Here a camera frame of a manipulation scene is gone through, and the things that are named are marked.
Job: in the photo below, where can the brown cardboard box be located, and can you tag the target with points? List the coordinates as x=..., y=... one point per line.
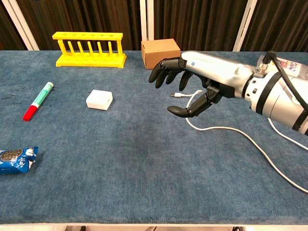
x=160, y=56

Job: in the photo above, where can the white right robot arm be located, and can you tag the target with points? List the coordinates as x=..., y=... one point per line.
x=276, y=101

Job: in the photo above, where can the white charger block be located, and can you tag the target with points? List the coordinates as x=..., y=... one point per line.
x=99, y=99

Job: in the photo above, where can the yellow test tube rack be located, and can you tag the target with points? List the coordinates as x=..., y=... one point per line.
x=91, y=61

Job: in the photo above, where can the blue cookie packet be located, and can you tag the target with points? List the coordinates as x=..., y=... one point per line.
x=16, y=160

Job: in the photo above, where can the upright white frame post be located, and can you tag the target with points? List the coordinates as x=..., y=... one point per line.
x=144, y=19

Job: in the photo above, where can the dark brown curtain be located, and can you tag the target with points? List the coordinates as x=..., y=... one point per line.
x=96, y=14

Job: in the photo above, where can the green marker with red cap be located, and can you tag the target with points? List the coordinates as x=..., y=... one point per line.
x=39, y=99

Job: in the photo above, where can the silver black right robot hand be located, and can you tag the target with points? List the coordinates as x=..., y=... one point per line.
x=216, y=66

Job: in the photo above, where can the slanted white frame post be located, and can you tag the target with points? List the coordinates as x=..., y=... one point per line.
x=245, y=24
x=20, y=26

